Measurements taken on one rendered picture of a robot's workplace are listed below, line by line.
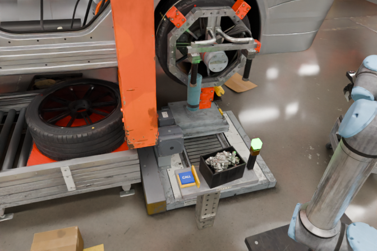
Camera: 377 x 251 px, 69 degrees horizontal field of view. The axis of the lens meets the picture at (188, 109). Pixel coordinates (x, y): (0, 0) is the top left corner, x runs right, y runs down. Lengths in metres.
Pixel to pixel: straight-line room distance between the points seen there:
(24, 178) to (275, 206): 1.57
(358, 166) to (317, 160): 1.56
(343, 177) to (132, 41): 0.91
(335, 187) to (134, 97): 0.89
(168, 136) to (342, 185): 1.10
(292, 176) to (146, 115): 1.31
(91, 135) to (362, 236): 1.40
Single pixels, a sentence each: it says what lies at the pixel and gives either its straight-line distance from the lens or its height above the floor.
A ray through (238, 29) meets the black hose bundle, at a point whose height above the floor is 1.03.
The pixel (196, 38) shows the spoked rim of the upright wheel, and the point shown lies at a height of 0.90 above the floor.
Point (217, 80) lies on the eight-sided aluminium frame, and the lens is 1.95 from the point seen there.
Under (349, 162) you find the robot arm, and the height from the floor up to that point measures 1.04.
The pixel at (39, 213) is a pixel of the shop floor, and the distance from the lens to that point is 2.07.
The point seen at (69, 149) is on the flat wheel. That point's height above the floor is 0.40.
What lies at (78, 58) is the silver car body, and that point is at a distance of 1.79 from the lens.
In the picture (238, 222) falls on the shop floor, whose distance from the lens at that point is 1.92.
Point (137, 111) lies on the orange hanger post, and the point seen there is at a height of 0.78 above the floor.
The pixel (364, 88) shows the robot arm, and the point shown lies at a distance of 1.40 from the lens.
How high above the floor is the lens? 1.62
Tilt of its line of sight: 38 degrees down
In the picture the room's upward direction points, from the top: 4 degrees clockwise
